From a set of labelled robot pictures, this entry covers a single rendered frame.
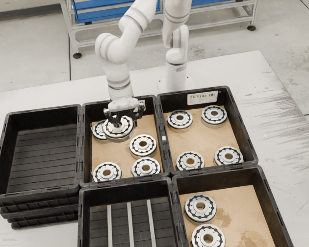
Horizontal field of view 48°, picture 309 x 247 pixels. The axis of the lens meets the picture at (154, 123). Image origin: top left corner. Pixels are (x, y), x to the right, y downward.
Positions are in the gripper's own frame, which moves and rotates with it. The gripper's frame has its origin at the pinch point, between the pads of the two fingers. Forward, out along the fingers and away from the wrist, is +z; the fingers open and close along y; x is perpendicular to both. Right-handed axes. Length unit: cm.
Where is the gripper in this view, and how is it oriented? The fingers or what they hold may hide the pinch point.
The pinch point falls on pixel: (127, 124)
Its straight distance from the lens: 120.0
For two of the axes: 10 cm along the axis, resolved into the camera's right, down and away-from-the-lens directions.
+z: 0.7, 6.8, 7.3
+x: 1.9, 7.1, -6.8
